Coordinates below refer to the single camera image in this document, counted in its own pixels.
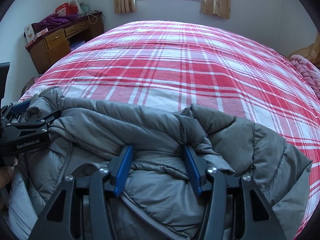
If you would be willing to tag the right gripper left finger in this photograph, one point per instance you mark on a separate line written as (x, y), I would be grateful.
(80, 207)

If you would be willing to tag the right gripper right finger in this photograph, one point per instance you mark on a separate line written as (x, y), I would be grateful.
(252, 216)

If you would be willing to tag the grey puffer jacket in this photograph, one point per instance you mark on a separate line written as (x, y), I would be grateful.
(158, 201)

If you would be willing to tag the person's left hand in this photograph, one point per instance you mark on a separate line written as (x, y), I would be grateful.
(7, 174)

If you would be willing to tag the brown wooden desk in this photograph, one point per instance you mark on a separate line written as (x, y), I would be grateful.
(53, 45)

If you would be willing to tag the books in desk shelf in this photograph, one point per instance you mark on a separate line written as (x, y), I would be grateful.
(76, 45)

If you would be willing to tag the white carton on desk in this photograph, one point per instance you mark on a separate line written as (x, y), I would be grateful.
(29, 33)

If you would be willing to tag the purple garment on desk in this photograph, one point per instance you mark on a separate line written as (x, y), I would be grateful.
(53, 21)

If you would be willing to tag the red plaid bed sheet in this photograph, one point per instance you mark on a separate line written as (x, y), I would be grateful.
(172, 65)

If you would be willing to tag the red box on desk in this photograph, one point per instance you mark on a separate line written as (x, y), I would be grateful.
(66, 9)

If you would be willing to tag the pink folded blanket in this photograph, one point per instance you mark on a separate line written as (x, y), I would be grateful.
(308, 71)

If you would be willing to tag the yellow drape by headboard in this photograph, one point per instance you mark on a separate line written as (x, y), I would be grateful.
(310, 52)

